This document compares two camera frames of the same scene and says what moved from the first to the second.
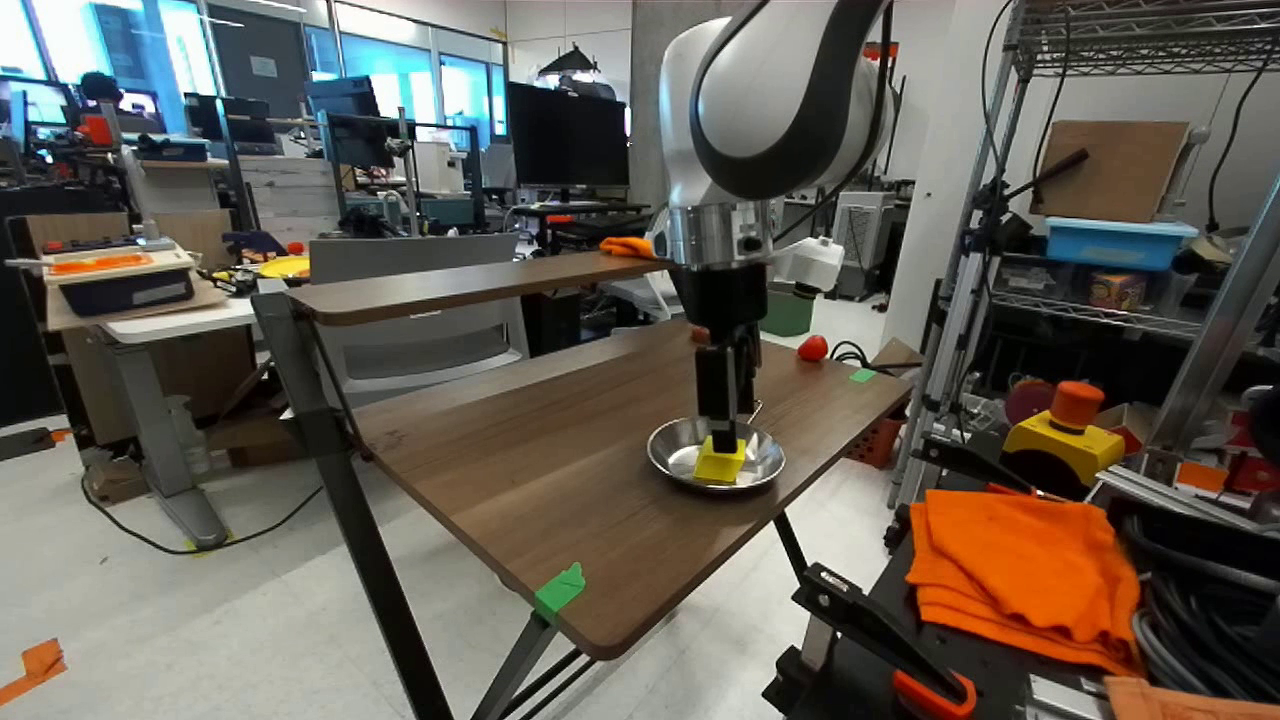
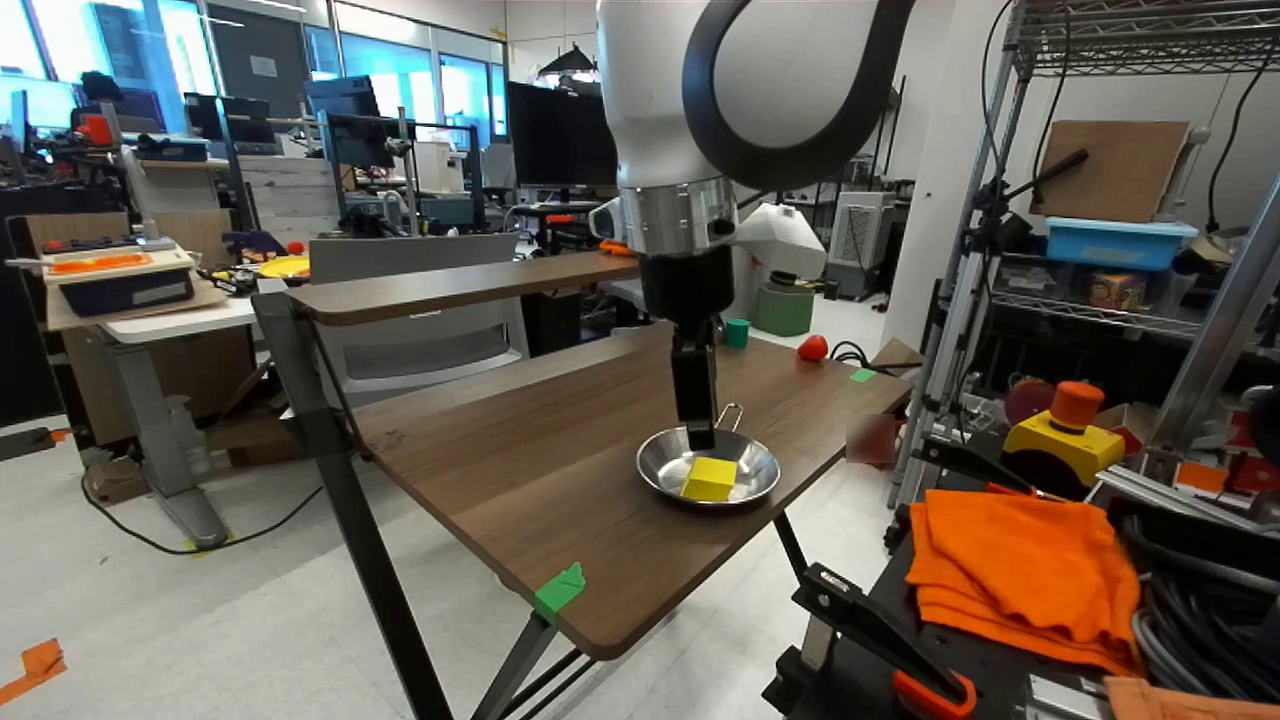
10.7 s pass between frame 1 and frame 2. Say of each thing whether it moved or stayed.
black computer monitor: stayed
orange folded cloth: stayed
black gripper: moved
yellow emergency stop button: stayed
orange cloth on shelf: stayed
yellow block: moved
